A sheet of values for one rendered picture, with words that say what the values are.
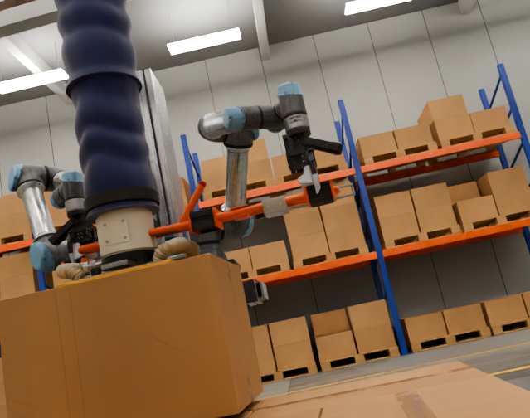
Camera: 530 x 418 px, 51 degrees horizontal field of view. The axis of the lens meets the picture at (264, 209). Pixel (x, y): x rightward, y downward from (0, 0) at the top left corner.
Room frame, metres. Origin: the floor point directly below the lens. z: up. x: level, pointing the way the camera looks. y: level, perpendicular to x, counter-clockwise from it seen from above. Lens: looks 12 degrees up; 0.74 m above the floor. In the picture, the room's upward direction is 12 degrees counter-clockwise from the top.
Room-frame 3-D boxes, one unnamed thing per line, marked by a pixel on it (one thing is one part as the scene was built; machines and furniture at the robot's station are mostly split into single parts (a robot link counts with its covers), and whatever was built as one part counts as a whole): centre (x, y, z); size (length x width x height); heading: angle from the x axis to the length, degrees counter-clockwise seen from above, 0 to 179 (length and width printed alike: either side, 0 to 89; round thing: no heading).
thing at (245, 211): (1.74, 0.22, 1.10); 0.93 x 0.30 x 0.04; 83
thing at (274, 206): (1.59, -0.03, 1.09); 0.07 x 0.07 x 0.04; 83
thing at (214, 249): (2.21, 0.26, 1.09); 0.15 x 0.15 x 0.10
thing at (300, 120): (1.58, -0.15, 1.32); 0.08 x 0.08 x 0.05
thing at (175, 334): (1.63, 0.44, 0.77); 0.60 x 0.40 x 0.40; 84
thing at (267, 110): (1.67, -0.09, 1.39); 0.11 x 0.11 x 0.08; 23
